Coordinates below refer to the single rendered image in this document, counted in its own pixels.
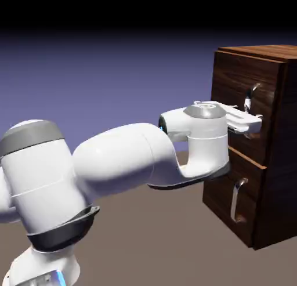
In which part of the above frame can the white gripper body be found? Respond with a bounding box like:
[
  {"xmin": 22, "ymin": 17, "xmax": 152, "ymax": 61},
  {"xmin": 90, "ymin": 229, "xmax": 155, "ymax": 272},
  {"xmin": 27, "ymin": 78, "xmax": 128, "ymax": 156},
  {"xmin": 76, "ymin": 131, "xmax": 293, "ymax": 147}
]
[{"xmin": 220, "ymin": 102, "xmax": 263, "ymax": 134}]

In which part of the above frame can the curved silver door handle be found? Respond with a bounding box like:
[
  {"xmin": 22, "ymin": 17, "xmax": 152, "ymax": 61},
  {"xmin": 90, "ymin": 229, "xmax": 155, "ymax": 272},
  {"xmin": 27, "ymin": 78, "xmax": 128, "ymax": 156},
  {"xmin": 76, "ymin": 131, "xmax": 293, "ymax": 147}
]
[{"xmin": 242, "ymin": 82, "xmax": 262, "ymax": 140}]

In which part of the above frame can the straight silver door handle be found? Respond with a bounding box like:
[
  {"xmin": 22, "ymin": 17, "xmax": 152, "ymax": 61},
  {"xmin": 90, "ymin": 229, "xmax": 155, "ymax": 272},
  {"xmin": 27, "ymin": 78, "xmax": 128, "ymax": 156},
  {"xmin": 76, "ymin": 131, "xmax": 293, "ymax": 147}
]
[{"xmin": 230, "ymin": 178, "xmax": 249, "ymax": 223}]

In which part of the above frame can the dark wood cabinet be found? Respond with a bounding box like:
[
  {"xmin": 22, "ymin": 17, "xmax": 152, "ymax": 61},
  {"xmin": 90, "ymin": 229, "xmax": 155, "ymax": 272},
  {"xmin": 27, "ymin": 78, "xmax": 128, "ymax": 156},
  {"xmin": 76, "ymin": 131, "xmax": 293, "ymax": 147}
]
[{"xmin": 202, "ymin": 44, "xmax": 297, "ymax": 251}]

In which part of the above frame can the large dark wood door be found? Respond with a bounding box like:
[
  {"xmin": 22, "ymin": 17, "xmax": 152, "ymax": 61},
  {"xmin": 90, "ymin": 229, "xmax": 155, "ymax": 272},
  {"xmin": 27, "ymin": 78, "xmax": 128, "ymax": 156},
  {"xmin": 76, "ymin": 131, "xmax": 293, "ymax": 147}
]
[{"xmin": 210, "ymin": 50, "xmax": 284, "ymax": 166}]

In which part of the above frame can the small dark wood door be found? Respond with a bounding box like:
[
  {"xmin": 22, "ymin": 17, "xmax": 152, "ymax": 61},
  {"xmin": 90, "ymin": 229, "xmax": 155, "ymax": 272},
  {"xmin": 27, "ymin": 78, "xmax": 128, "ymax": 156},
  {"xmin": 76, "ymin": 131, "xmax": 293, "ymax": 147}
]
[{"xmin": 202, "ymin": 147, "xmax": 267, "ymax": 248}]

